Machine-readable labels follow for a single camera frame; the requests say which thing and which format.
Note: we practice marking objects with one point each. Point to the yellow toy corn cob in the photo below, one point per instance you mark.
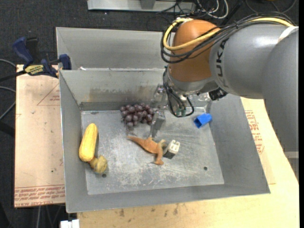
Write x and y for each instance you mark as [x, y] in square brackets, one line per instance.
[88, 142]

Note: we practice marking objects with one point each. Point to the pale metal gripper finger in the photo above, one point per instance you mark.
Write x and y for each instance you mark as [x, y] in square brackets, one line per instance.
[157, 123]
[158, 96]

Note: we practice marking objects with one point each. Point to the brown cardboard board red print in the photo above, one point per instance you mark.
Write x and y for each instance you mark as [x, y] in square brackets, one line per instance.
[38, 139]

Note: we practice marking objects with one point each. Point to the grey metal bin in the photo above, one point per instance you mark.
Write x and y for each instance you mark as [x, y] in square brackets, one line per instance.
[142, 174]

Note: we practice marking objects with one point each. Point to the blue plastic cap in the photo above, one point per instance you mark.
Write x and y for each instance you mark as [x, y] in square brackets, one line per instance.
[202, 120]

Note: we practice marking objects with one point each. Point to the orange toy dinosaur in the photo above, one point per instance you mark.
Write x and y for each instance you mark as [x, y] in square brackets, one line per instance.
[149, 145]

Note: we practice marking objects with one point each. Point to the black cylinder on white bracket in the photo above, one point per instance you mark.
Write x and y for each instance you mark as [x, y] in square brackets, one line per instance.
[217, 94]

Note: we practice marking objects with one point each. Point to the white and black square connector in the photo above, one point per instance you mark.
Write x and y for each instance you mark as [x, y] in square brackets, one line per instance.
[172, 148]

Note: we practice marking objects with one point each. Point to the purple toy grape bunch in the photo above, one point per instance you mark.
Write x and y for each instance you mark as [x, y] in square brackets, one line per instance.
[136, 114]

